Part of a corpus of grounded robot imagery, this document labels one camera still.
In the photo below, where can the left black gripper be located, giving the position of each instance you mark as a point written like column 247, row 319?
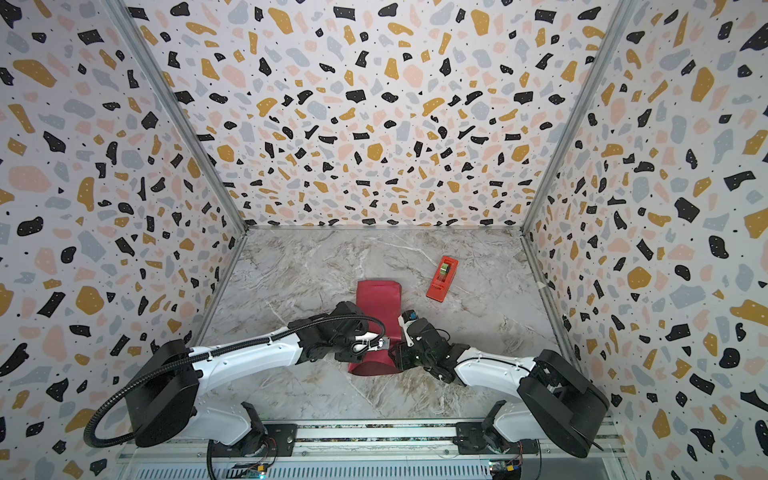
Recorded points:
column 351, row 356

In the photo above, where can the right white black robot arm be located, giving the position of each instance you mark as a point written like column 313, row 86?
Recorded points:
column 561, row 404

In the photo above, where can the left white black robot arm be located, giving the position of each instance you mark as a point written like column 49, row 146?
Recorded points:
column 175, row 401

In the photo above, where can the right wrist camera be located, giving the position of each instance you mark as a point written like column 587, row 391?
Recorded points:
column 407, row 322

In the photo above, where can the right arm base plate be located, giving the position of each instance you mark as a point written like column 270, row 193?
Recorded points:
column 475, row 438

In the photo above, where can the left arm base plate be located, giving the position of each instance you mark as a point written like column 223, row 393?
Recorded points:
column 270, row 441

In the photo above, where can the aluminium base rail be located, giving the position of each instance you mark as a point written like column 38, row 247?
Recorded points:
column 380, row 449

